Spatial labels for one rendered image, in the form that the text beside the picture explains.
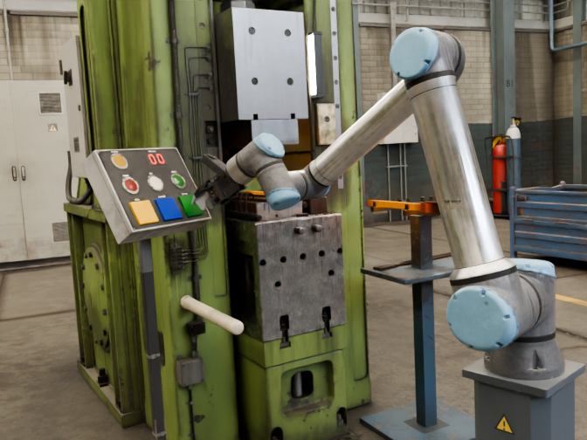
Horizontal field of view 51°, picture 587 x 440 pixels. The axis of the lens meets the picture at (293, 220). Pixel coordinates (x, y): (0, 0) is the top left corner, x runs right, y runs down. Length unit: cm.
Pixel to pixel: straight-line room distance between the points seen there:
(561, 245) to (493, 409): 441
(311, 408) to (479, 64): 877
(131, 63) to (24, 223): 507
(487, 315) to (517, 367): 24
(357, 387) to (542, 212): 356
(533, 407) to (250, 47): 151
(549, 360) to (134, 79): 190
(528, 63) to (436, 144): 1006
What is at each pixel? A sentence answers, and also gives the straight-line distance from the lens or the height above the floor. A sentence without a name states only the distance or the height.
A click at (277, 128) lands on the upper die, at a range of 235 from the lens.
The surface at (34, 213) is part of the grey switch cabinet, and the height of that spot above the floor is 62.
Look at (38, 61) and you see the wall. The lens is 828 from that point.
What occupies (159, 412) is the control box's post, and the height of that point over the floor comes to 32.
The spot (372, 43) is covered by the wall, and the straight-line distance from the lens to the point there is 966.
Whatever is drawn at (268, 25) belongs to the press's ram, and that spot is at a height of 163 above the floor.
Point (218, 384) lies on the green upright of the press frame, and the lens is 253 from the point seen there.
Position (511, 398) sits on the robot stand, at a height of 55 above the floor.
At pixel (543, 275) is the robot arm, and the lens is 158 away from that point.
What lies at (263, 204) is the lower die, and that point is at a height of 97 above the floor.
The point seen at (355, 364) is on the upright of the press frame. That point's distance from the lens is 287.
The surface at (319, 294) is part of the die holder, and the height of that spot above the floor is 61.
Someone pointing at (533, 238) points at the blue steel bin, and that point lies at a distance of 616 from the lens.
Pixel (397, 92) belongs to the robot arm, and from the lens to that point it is 166.
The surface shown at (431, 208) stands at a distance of 227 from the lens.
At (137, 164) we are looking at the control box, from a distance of 200.
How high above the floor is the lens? 117
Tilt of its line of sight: 6 degrees down
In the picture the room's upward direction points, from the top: 3 degrees counter-clockwise
